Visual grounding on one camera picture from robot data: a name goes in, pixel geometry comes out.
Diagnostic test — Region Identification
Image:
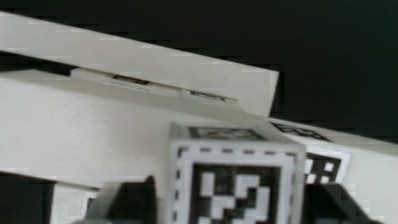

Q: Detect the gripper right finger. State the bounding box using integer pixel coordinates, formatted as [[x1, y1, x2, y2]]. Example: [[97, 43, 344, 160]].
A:
[[300, 184, 383, 224]]

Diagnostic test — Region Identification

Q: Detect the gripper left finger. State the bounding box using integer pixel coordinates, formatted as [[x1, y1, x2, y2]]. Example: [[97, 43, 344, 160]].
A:
[[72, 174, 159, 224]]

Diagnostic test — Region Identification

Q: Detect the white tagged cube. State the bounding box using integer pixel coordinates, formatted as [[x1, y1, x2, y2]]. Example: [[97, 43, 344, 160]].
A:
[[161, 124, 305, 224]]

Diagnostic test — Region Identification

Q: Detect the white chair back frame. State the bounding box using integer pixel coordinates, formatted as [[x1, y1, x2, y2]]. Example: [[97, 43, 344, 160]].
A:
[[0, 70, 398, 224]]

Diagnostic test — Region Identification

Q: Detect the white chair leg block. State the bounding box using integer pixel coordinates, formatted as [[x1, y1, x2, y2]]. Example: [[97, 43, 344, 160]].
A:
[[181, 89, 241, 110], [70, 68, 181, 98]]

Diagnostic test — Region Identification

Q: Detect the white U-shaped fence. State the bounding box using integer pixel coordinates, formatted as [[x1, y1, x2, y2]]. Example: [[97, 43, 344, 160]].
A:
[[0, 11, 278, 115]]

